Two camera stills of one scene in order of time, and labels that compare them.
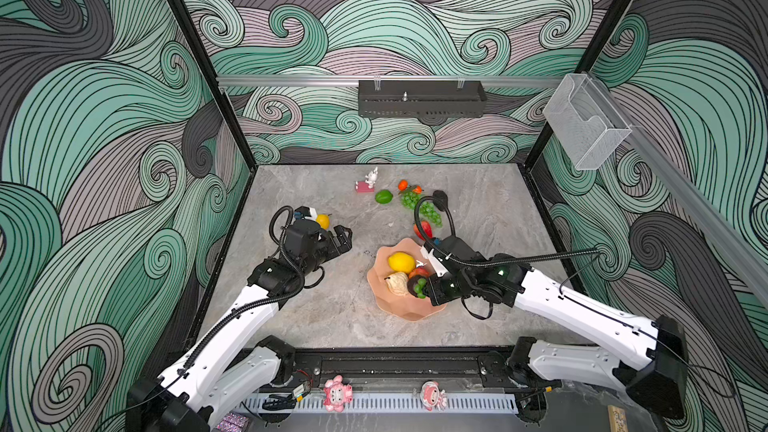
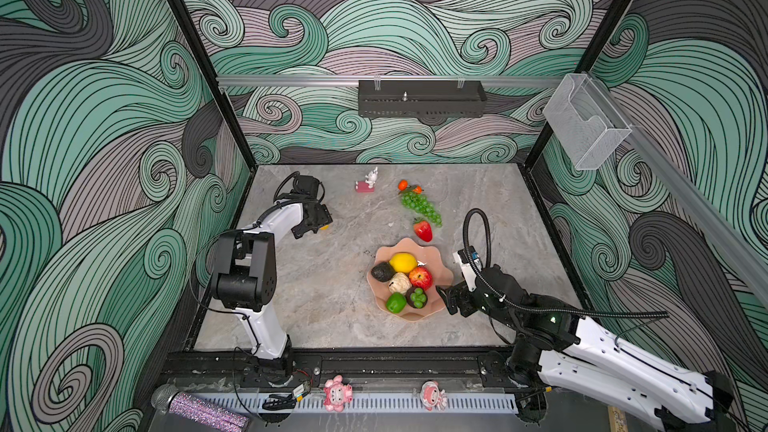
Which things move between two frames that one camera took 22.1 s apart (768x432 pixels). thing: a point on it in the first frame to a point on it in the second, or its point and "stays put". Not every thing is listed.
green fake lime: x=384 y=196 to x=396 y=302
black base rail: x=402 y=368 stays put
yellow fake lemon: x=400 y=261 stays put
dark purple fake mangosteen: x=418 y=285 to x=417 y=297
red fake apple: x=419 y=271 stays put
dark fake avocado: x=440 y=200 to x=383 y=271
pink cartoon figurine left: x=337 y=393 stays put
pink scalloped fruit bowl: x=398 y=278 stays put
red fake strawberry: x=427 y=230 stays put
